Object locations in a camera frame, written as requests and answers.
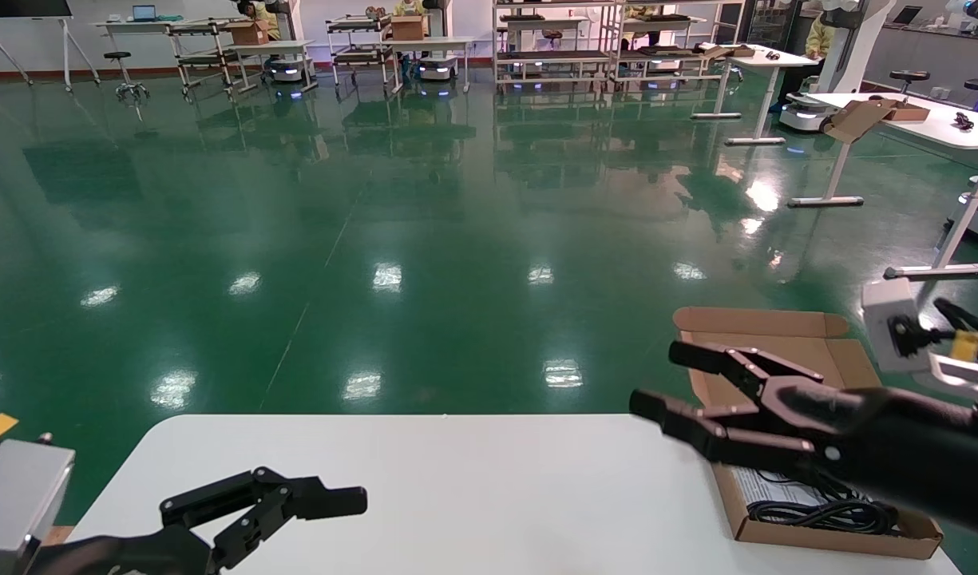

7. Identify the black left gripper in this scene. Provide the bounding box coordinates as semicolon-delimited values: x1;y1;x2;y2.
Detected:
26;468;369;575

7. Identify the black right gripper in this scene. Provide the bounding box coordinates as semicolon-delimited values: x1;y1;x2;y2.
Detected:
630;341;978;537

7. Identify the cardboard storage box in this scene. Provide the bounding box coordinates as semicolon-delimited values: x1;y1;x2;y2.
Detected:
672;307;944;561

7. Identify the white printed paper manual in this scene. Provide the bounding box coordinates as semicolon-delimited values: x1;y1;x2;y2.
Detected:
732;466;837;512

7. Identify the white table with T-legs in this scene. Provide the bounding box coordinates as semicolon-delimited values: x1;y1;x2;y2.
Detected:
788;90;978;280
691;44;821;147

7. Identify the tall metal shelf rack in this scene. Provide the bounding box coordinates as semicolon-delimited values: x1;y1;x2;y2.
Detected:
612;0;746;85
493;0;627;90

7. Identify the dark grey counter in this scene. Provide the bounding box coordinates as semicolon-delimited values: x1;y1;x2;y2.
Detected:
862;20;978;109

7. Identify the metal rack cart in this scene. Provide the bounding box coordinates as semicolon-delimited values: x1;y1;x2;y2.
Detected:
168;18;246;101
326;14;402;97

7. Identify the white desk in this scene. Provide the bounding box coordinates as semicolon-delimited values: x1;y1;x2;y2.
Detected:
93;19;186;89

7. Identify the black screen on stand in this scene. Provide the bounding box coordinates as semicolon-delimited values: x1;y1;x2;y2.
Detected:
0;0;102;95

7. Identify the black coiled cable bundle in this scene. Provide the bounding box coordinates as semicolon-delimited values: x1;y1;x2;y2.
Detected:
746;475;902;537

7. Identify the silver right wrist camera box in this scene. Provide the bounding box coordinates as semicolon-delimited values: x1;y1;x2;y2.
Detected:
861;276;978;400

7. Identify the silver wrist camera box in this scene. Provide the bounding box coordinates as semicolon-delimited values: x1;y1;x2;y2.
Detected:
0;439;76;575
861;276;978;400

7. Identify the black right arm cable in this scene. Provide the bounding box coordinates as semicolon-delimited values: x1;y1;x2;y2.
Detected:
896;297;978;384

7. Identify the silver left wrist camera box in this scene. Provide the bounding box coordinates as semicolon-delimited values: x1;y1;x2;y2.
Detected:
0;439;76;575

